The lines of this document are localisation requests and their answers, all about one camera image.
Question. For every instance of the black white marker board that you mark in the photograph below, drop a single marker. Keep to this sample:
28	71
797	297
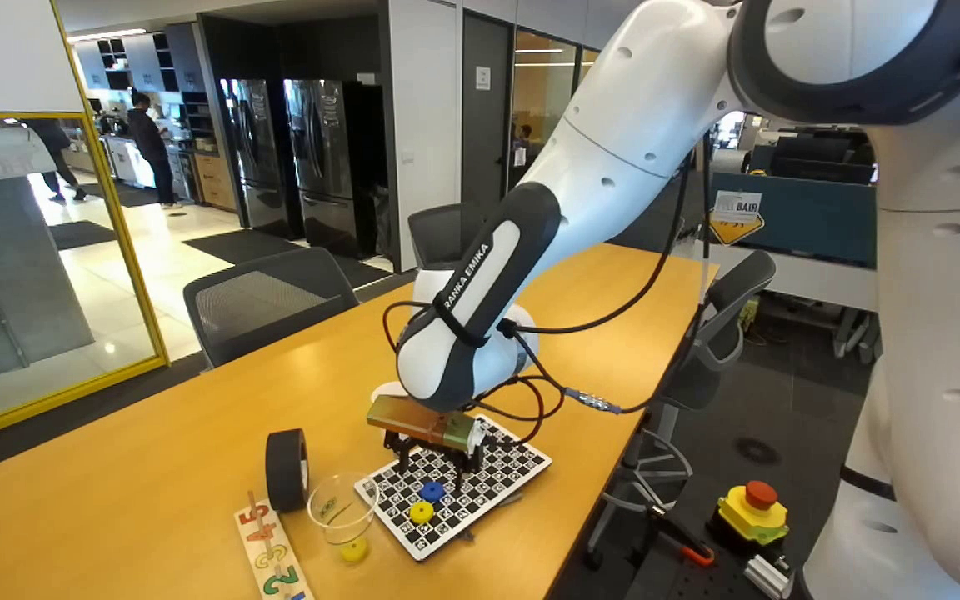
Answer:
502	467

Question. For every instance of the black mesh office chair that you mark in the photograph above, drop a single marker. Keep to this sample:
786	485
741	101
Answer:
441	235
263	306

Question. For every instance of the olive wrist camera box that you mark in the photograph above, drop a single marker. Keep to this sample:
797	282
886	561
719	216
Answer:
426	423

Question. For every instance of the yellow red emergency stop button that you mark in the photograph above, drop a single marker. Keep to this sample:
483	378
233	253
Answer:
754	512

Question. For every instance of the blue desk divider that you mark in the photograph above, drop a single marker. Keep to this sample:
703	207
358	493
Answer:
824	218

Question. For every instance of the gray office chair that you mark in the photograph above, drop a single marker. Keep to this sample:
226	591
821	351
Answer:
719	321

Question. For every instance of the black tape roll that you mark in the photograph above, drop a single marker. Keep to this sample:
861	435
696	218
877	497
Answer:
286	472

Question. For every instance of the round dark floor cover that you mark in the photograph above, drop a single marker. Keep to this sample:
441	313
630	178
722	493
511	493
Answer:
758	453

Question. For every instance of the blue round tile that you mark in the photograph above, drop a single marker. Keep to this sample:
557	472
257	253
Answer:
432	493

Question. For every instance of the yellow white sign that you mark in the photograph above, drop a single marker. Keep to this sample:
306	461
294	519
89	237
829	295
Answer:
733	218

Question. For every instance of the dark floor mat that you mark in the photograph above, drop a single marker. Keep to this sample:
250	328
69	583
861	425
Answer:
280	255

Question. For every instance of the colourful number puzzle board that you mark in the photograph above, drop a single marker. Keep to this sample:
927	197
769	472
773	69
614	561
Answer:
272	556

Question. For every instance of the person in dark clothes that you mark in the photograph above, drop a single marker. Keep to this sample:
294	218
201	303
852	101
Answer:
151	146

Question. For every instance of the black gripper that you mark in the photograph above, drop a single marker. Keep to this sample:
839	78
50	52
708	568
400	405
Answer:
436	448

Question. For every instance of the paper sheet on glass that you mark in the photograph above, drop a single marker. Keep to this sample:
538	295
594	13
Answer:
3	152

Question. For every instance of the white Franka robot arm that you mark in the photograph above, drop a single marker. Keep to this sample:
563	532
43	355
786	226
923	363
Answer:
634	123

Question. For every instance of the clear plastic cup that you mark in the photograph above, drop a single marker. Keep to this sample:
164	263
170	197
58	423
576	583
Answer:
334	514

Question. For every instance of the small paper door notice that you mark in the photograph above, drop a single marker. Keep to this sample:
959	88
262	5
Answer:
483	78

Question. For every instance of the yellow framed glass partition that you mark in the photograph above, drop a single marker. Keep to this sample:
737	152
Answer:
13	277

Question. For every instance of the silver metal box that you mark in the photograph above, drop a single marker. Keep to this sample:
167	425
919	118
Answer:
769	574

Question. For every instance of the yellow round tile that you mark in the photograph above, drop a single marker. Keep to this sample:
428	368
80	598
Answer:
421	512
353	551

